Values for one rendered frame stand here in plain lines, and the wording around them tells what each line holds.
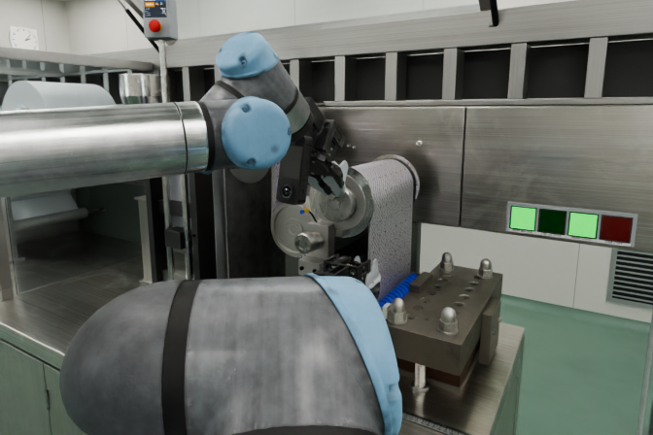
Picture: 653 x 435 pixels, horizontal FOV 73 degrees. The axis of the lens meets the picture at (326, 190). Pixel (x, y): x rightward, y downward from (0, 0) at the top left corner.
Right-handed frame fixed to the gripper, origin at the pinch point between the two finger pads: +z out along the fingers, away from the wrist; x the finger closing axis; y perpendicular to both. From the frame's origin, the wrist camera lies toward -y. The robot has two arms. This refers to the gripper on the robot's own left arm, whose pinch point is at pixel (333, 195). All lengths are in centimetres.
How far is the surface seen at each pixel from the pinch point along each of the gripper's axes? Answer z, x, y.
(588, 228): 34, -42, 16
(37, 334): 6, 69, -43
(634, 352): 260, -73, 52
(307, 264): 7.1, 4.6, -12.2
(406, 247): 29.9, -5.4, 3.8
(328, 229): 5.6, 1.9, -4.8
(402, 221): 23.2, -5.4, 7.2
